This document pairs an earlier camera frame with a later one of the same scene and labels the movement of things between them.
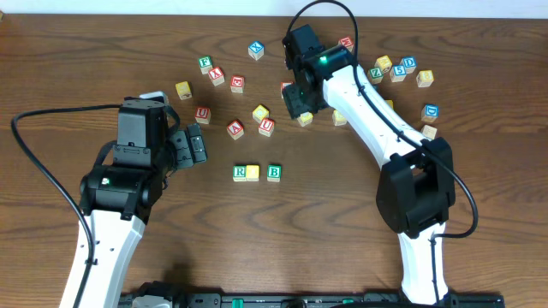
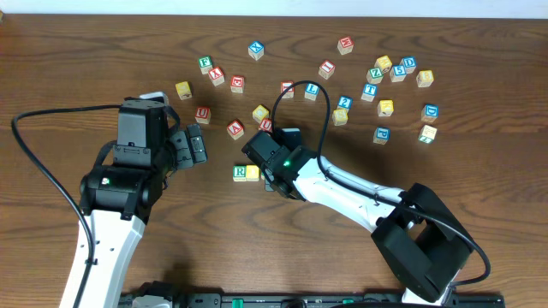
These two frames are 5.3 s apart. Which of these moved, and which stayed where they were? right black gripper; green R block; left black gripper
Moved: right black gripper
Stayed: green R block; left black gripper
